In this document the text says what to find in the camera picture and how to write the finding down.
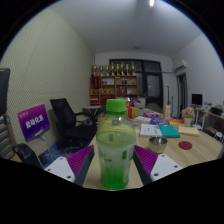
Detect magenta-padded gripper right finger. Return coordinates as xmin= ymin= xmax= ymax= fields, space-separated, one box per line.
xmin=133 ymin=144 xmax=184 ymax=186

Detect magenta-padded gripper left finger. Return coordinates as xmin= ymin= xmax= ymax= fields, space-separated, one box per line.
xmin=43 ymin=144 xmax=96 ymax=187

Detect green drink bottle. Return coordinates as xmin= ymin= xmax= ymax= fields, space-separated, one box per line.
xmin=95 ymin=98 xmax=138 ymax=191

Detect small steel cup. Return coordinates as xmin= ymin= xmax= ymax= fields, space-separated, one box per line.
xmin=147 ymin=135 xmax=169 ymax=154

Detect flat round red coaster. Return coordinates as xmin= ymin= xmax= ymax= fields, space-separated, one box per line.
xmin=177 ymin=140 xmax=193 ymax=151

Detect teal book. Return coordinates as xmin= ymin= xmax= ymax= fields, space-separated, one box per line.
xmin=158 ymin=124 xmax=181 ymax=139

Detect white booklet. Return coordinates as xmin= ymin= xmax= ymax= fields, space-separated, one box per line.
xmin=138 ymin=123 xmax=163 ymax=138

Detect flat cream yellow book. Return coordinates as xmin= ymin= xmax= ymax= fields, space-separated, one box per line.
xmin=178 ymin=125 xmax=200 ymax=137

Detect blue printed book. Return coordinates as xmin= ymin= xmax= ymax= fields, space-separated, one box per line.
xmin=149 ymin=117 xmax=170 ymax=126

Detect orange yellow book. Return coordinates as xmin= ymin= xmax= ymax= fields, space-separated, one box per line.
xmin=168 ymin=118 xmax=185 ymax=126

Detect black office chair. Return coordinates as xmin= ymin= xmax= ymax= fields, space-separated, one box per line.
xmin=49 ymin=97 xmax=99 ymax=151

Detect pink box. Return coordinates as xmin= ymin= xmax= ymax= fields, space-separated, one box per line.
xmin=143 ymin=112 xmax=162 ymax=119

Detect purple sign board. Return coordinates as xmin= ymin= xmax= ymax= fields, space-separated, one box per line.
xmin=17 ymin=103 xmax=51 ymax=143

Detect orange standing card box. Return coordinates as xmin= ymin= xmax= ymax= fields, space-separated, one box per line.
xmin=162 ymin=104 xmax=172 ymax=120

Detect pink flowers in white pot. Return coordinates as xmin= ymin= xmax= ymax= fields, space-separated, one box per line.
xmin=181 ymin=106 xmax=196 ymax=128

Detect grey mesh office chair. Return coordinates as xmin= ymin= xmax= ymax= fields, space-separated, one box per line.
xmin=0 ymin=67 xmax=43 ymax=169

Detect white round stool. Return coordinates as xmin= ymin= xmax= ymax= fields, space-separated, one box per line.
xmin=213 ymin=131 xmax=224 ymax=144

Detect cluttered side desk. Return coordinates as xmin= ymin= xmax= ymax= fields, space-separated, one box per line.
xmin=194 ymin=104 xmax=224 ymax=134

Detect computer monitor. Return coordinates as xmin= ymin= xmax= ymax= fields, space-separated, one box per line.
xmin=191 ymin=93 xmax=204 ymax=107

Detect black framed glass door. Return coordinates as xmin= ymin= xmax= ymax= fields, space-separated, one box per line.
xmin=109 ymin=59 xmax=164 ymax=109

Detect wooden shelf unit with trophies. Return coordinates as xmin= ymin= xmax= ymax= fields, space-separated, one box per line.
xmin=89 ymin=61 xmax=139 ymax=107

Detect white wall air conditioner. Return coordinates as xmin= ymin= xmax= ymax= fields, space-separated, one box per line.
xmin=173 ymin=59 xmax=188 ymax=72

